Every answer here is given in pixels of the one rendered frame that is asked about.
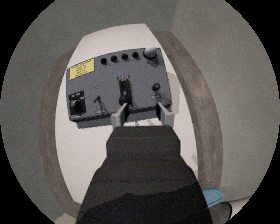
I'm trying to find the grey control console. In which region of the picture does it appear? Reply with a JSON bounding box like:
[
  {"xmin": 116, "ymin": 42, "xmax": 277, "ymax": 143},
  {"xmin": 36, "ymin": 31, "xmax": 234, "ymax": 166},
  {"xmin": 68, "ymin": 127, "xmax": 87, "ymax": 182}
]
[{"xmin": 66, "ymin": 46, "xmax": 172, "ymax": 123}]

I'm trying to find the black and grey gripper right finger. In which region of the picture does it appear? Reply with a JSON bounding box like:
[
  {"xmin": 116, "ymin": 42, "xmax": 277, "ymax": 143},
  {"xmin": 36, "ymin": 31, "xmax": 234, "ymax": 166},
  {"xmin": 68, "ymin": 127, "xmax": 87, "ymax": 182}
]
[{"xmin": 156, "ymin": 103, "xmax": 175, "ymax": 128}]

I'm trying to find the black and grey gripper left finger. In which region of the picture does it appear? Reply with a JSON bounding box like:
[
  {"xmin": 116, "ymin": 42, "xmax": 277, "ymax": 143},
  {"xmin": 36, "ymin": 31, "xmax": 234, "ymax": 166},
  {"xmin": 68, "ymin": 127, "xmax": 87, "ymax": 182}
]
[{"xmin": 111, "ymin": 103, "xmax": 129, "ymax": 129}]

